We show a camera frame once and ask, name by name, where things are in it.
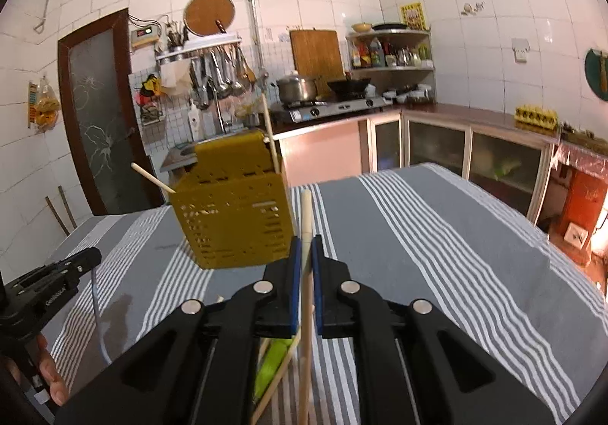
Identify wooden chopstick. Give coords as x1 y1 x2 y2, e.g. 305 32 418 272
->
298 190 313 425
250 332 301 424
130 163 175 194

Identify green frog handle utensil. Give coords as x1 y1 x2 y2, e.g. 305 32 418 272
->
253 338 294 401

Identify kitchen counter cabinets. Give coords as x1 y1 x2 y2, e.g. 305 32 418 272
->
272 104 559 222

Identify corner kitchen shelf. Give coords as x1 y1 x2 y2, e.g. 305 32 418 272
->
345 24 436 104

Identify person's left hand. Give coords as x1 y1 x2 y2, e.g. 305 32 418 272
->
35 333 69 406

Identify wooden chopstick in holder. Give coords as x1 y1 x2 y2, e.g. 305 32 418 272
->
130 163 175 194

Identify hanging yellow snack bags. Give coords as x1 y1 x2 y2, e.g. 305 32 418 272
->
28 75 61 134

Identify yellow perforated utensil holder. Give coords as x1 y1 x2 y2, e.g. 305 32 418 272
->
169 130 295 270

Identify dark wooden door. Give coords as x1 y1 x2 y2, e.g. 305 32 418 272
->
58 8 165 215

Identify upright chopstick in holder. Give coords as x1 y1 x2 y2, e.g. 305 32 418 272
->
261 91 280 174

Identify hanging utensil rack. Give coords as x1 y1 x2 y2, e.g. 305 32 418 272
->
155 33 257 106

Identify gas stove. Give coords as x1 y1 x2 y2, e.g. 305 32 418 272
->
270 96 391 123

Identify yellow egg tray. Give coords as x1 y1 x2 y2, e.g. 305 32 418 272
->
514 105 559 131

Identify steel cooking pot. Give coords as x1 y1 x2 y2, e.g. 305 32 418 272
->
272 71 318 104

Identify black wok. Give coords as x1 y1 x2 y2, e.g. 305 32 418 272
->
327 78 371 102

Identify wooden cutting board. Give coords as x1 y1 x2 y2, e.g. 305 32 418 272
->
290 29 344 99

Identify white wall socket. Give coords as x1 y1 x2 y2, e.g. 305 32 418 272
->
511 38 531 64

